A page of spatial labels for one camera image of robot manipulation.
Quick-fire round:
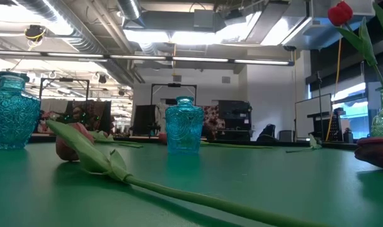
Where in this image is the black ceiling camera yellow cable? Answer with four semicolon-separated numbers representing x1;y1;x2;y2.
23;24;48;44

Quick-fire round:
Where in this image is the black tripod pole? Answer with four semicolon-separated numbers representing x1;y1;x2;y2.
315;71;325;142

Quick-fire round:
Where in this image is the white board on stand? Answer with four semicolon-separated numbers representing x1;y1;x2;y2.
294;93;333;139

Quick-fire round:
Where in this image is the red artificial tulip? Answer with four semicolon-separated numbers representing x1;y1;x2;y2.
328;1;383;88

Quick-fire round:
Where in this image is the yellow hanging cable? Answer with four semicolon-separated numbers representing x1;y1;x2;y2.
324;39;343;142

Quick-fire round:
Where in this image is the long ceiling light bar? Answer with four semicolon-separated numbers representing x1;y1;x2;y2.
0;49;295;67

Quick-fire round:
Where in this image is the narrow blue glass vase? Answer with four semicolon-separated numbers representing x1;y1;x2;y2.
164;96;205;155

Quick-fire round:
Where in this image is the pink artificial tulip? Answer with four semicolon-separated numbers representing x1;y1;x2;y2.
45;119;334;227
158;132;274;149
354;136;383;170

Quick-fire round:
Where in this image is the wide blue star-cut glass vase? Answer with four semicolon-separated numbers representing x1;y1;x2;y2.
0;71;42;151

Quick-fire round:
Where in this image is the black overhead frame rig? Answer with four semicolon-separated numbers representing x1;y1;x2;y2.
150;83;198;107
38;77;91;102

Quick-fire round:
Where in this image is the black equipment rack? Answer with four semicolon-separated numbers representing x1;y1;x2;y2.
307;107;345;142

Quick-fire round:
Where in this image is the black upright panel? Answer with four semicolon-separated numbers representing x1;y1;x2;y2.
132;104;158;137

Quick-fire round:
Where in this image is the corrugated silver ceiling duct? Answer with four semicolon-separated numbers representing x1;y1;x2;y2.
16;0;145;86

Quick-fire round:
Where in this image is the floral patterned cloth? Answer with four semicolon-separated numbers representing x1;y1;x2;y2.
203;105;226;141

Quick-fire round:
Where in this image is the round silver ceiling duct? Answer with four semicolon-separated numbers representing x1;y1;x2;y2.
117;0;142;20

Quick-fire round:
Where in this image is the rectangular silver ceiling duct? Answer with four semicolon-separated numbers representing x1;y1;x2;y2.
244;0;375;51

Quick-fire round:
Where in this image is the bright window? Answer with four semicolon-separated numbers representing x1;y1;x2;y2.
331;82;370;139

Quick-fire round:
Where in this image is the person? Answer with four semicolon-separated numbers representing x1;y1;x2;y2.
72;106;87;125

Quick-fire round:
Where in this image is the gray ceiling box unit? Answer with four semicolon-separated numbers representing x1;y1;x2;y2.
193;9;215;32

